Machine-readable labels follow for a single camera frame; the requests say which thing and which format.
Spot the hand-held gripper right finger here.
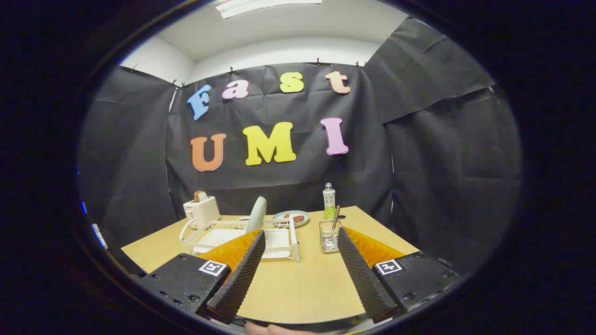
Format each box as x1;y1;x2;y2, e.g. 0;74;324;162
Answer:
337;227;461;325

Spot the white wire dish rack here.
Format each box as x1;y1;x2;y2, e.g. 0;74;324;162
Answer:
179;215;301;262

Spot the green drink bottle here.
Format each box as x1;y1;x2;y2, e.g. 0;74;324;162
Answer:
323;182;337;221

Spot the wooden handled spoon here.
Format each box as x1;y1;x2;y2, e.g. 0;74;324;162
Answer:
326;205;341;249

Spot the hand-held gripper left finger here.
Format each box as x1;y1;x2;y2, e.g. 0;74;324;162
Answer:
138;229;266;325

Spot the white toaster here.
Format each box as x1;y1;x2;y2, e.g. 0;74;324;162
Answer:
183;195;221;229

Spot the large pale green plate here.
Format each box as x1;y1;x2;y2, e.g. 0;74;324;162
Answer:
245;196;268;233

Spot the clear cutlery basket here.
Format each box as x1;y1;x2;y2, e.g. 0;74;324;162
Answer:
319;220;344;254

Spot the small pale green dish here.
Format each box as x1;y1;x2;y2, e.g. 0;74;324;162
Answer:
272;210;311;228

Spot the black backdrop cloth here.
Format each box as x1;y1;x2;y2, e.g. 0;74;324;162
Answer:
77;18;523;280

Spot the ceiling light panel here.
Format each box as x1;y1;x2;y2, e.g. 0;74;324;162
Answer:
216;0;323;19

